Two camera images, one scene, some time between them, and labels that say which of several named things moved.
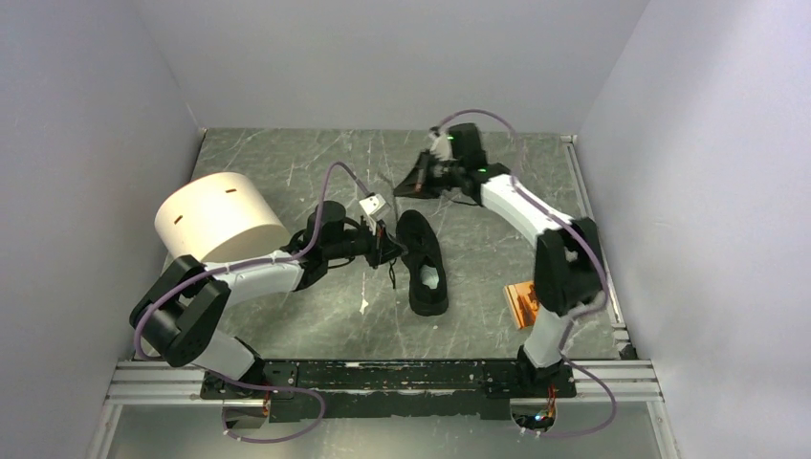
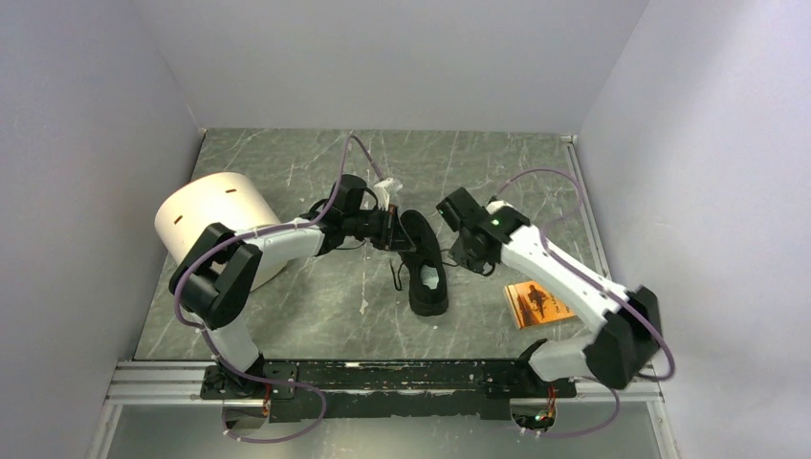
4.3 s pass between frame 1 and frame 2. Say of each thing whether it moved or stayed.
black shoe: stayed
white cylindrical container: stayed
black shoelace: moved
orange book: stayed
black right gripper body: moved
